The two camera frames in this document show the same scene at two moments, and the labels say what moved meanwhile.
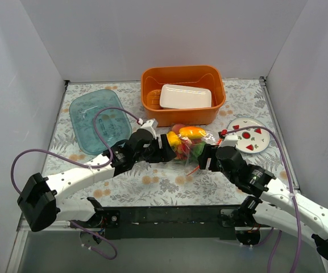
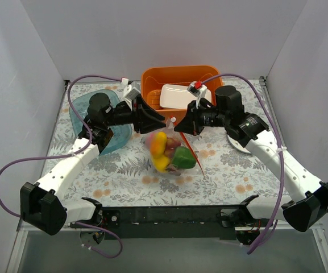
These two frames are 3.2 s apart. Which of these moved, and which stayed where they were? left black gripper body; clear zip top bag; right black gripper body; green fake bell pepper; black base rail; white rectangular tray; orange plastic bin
Moved: green fake bell pepper; right black gripper body; left black gripper body; clear zip top bag
Stayed: black base rail; orange plastic bin; white rectangular tray
